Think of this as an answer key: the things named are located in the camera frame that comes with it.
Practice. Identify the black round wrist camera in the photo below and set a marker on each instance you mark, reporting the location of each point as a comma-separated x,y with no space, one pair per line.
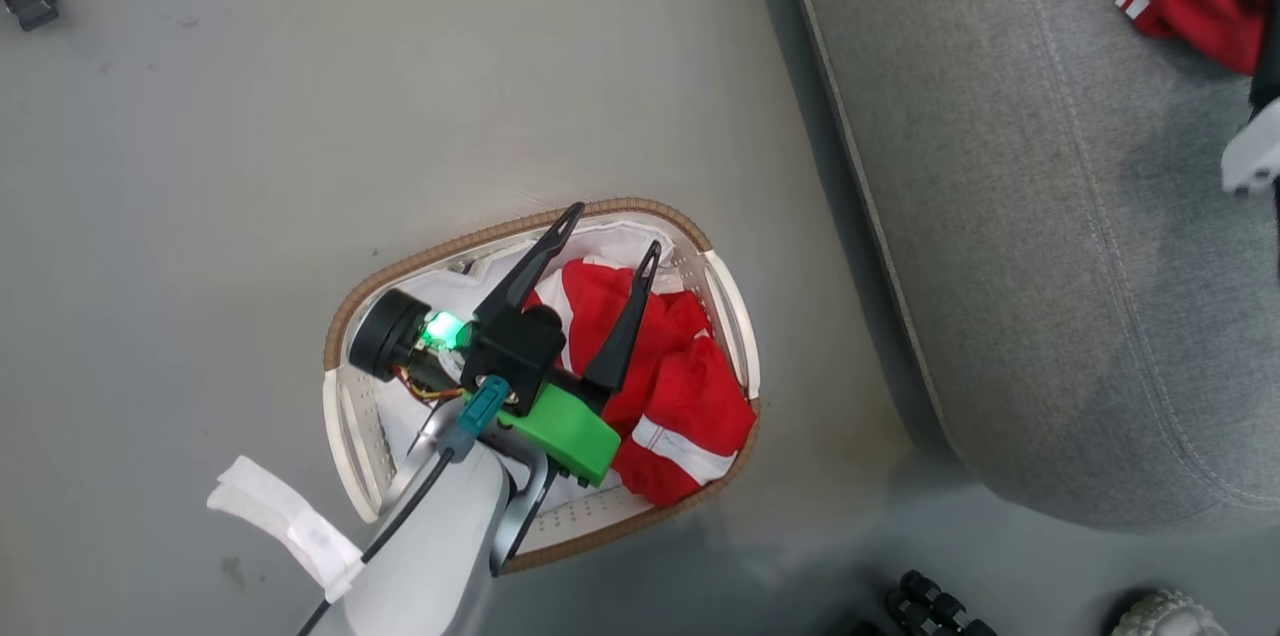
385,334

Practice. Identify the white laundry basket brown rim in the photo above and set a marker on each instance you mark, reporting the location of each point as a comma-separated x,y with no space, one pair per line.
350,416

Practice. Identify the white knobbly round object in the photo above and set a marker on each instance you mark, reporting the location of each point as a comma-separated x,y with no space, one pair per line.
1170,616

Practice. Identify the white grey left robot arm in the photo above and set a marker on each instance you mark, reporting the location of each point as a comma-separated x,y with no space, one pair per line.
440,536

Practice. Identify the red garment with white stripe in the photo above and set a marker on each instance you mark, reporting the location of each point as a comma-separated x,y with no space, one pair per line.
680,396

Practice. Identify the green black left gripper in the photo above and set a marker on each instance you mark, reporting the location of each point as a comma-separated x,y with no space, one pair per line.
560,426

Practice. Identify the grey fabric sofa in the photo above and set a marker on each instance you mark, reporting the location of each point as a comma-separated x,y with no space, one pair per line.
1050,216

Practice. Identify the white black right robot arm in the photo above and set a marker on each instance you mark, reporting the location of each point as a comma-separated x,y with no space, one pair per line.
1255,151

